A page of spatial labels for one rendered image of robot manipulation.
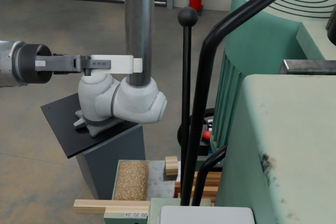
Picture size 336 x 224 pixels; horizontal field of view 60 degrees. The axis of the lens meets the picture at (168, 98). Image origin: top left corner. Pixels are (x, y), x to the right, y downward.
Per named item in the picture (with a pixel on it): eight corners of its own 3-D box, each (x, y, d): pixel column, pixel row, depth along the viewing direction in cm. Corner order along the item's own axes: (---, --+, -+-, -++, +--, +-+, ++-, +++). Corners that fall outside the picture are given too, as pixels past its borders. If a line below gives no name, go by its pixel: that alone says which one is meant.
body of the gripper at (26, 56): (37, 82, 60) (81, 83, 60) (14, 84, 52) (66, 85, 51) (35, 45, 59) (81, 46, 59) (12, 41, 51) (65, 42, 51)
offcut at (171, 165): (166, 175, 86) (166, 169, 84) (165, 162, 89) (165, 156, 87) (178, 174, 86) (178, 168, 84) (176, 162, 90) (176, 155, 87)
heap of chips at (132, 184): (149, 162, 90) (149, 154, 87) (146, 205, 79) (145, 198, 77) (120, 161, 90) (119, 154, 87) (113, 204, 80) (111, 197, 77)
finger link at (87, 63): (80, 59, 48) (74, 58, 45) (111, 59, 48) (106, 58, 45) (80, 68, 48) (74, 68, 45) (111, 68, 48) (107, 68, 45)
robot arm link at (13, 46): (-18, 88, 52) (15, 89, 51) (-21, 36, 51) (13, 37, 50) (10, 85, 61) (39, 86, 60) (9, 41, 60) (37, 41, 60)
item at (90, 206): (299, 211, 78) (304, 204, 75) (302, 218, 77) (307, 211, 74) (78, 206, 79) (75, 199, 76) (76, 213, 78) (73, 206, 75)
